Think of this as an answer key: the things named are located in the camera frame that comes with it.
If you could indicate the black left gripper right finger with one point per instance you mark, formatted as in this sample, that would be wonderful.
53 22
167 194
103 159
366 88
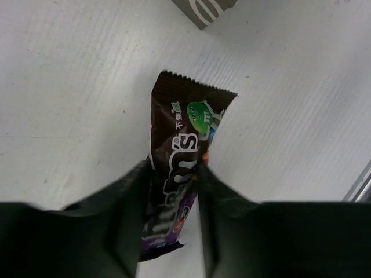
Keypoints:
242 238

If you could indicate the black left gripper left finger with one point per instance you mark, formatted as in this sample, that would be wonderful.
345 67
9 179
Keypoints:
97 236

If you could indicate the brown m&m packet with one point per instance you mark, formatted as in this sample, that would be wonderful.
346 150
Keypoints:
185 115

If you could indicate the white coffee paper bag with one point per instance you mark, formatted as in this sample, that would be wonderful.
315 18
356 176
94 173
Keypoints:
203 12

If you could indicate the aluminium table front rail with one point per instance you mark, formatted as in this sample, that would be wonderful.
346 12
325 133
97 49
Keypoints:
360 190

